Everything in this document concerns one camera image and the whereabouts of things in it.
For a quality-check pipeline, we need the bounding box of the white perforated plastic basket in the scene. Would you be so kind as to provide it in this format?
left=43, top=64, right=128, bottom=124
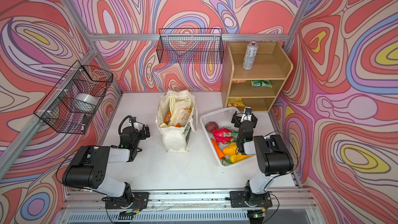
left=200, top=107, right=256, bottom=169

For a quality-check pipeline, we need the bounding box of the orange Fox's candy bag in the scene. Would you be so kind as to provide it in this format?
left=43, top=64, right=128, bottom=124
left=164, top=111, right=172, bottom=124

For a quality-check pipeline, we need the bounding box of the leaf print canvas tote bag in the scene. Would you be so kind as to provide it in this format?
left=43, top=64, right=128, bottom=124
left=155, top=90, right=198, bottom=153

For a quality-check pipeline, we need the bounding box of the cream plastic grocery bag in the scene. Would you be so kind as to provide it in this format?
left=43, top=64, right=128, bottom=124
left=159, top=95, right=192, bottom=128

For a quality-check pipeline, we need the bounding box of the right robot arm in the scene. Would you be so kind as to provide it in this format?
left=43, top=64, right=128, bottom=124
left=229, top=108, right=294, bottom=209

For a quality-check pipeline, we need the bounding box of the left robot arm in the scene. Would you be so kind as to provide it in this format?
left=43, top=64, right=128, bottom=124
left=61, top=115, right=150, bottom=213

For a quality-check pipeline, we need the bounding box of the yellow chips packet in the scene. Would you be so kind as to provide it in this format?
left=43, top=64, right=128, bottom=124
left=227, top=97, right=246, bottom=108

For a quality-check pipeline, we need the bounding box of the toy pink dragon fruit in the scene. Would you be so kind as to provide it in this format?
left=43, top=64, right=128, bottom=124
left=212, top=128, right=238, bottom=144

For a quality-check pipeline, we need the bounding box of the toy yellow corn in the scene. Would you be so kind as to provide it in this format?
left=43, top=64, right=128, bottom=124
left=222, top=143, right=237, bottom=156

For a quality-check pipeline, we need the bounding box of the toy dark red fruit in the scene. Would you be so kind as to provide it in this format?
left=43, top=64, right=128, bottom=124
left=205, top=121, right=219, bottom=133

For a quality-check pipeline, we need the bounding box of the green snack packet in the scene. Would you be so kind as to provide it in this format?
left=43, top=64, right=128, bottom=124
left=250, top=80, right=273, bottom=88

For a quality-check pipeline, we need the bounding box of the toy carrot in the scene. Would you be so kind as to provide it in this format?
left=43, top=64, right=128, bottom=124
left=210, top=139, right=225, bottom=160

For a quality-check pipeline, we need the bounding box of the wooden shelf unit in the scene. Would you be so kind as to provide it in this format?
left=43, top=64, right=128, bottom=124
left=220, top=41, right=293, bottom=112

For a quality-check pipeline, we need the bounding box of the white tape roll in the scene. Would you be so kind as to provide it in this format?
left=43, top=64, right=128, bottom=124
left=72, top=93, right=98, bottom=113

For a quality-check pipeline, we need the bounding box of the black wire basket left wall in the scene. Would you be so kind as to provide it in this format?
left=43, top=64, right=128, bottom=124
left=34, top=61, right=114, bottom=134

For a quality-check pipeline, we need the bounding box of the black wire basket wall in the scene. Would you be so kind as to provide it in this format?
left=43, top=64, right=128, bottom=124
left=34, top=61, right=114, bottom=134
left=156, top=28, right=224, bottom=64

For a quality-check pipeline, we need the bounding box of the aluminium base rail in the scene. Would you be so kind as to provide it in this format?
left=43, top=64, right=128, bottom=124
left=53, top=188, right=325, bottom=224

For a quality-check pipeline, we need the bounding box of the black wire basket back wall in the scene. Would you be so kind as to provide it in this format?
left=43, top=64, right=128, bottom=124
left=156, top=28, right=224, bottom=64

